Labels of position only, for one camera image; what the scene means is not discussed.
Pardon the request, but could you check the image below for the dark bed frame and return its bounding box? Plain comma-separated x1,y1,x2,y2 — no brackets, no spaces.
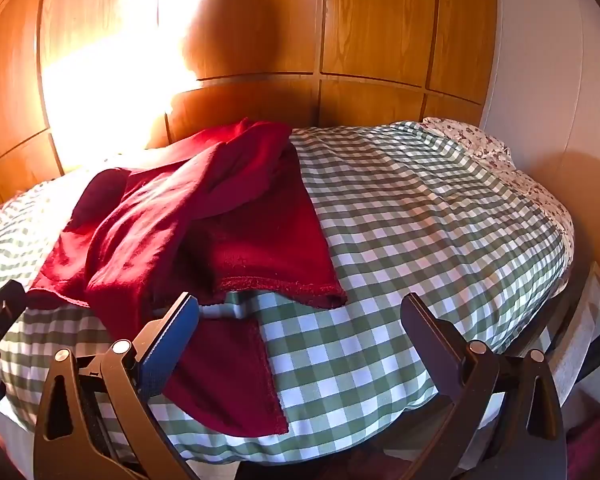
545,260,600,391

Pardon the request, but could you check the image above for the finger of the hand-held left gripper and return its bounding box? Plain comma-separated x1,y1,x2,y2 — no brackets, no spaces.
0,280,28,361

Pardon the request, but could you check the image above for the green checked blanket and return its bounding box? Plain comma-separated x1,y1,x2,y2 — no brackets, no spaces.
0,120,575,456

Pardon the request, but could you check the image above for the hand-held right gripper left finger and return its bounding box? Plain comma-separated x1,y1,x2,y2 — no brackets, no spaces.
32,291,201,480

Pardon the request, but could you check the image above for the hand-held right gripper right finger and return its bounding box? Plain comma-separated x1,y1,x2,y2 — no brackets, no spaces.
400,292,569,480

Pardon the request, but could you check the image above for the floral pillow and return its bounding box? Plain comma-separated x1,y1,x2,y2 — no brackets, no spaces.
422,116,575,241

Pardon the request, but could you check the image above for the red fleece garment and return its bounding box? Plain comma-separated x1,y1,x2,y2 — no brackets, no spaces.
27,117,348,438

